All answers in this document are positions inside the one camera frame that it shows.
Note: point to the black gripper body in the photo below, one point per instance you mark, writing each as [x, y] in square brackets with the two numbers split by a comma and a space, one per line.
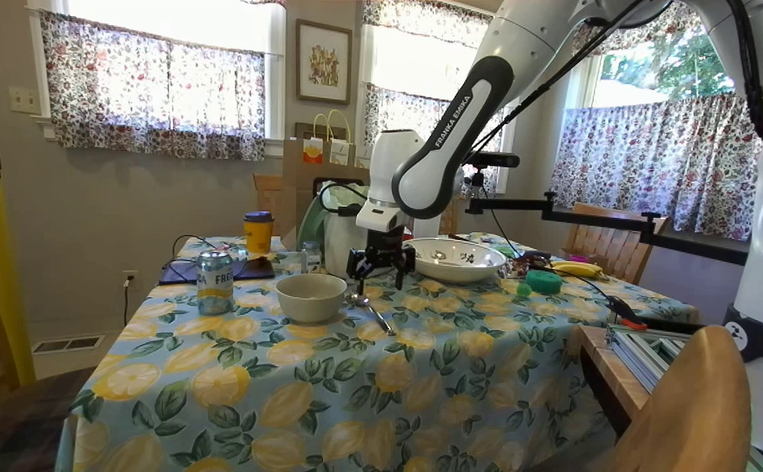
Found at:
[385, 249]

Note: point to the silver metal spoon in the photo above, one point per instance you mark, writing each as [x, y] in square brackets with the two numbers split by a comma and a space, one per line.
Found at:
[360, 302]

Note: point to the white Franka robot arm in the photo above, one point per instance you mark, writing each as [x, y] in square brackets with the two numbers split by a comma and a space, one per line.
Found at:
[521, 34]

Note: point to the cream ceramic bowl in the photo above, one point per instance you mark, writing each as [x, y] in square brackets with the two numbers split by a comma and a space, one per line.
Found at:
[310, 300]

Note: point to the large white plate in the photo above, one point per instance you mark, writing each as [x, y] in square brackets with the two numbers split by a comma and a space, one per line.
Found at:
[462, 260]

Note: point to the small glass jar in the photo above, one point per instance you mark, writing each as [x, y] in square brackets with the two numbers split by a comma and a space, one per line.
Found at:
[292, 264]

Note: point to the brown wooden cabinet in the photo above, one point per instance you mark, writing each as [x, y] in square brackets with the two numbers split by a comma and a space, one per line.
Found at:
[298, 188]

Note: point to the yellow cup blue lid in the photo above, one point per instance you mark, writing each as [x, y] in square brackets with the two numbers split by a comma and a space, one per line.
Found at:
[257, 236]

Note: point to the wooden chair back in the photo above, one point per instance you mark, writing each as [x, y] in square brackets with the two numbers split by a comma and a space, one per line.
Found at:
[267, 198]

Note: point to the small green block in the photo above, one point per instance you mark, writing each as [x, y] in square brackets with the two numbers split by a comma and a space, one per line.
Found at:
[524, 293]

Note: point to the lemon print tablecloth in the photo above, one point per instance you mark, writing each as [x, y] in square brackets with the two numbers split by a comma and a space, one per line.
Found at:
[356, 394]

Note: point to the white gift bag orange print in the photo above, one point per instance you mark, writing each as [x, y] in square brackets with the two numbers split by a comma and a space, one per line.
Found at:
[313, 150]

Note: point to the green sponge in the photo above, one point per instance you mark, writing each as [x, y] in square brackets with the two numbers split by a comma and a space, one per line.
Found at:
[543, 282]

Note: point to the small glass cup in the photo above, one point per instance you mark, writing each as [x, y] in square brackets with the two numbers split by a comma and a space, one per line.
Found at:
[216, 283]

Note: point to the blue notebook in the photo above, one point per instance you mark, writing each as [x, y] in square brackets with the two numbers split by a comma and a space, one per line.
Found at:
[179, 273]

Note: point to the wooden slat chair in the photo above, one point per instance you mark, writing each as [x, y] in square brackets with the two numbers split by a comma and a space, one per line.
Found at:
[611, 249]

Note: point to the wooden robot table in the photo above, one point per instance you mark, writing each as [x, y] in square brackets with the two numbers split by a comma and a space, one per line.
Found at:
[605, 367]

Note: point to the floral curtain valance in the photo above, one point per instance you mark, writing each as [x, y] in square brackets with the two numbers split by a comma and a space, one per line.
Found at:
[415, 22]
[651, 34]

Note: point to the white floor vent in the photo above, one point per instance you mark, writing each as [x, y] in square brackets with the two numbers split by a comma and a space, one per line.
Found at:
[66, 345]

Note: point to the light wooden lattice chair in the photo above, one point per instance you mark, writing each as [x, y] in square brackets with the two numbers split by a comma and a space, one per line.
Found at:
[686, 409]

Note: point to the yellow black stand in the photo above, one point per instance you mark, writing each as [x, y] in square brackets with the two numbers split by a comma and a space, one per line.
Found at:
[1, 264]

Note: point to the dark seat wooden chair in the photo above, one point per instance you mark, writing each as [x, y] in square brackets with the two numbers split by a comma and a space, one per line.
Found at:
[15, 429]

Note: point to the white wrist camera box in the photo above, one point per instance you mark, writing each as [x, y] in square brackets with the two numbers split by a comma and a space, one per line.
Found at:
[379, 217]

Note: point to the black stereo camera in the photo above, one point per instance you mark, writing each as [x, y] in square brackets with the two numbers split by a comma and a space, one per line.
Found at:
[497, 161]

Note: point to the framed wall picture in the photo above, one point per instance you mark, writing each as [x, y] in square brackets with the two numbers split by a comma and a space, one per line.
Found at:
[324, 63]

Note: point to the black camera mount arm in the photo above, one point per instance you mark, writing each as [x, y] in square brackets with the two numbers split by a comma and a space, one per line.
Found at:
[598, 219]

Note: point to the aluminium mounting rail plate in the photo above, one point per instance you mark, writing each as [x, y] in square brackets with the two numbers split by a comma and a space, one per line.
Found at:
[651, 355]

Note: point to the white light switch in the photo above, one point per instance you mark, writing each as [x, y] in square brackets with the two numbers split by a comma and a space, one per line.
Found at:
[25, 97]

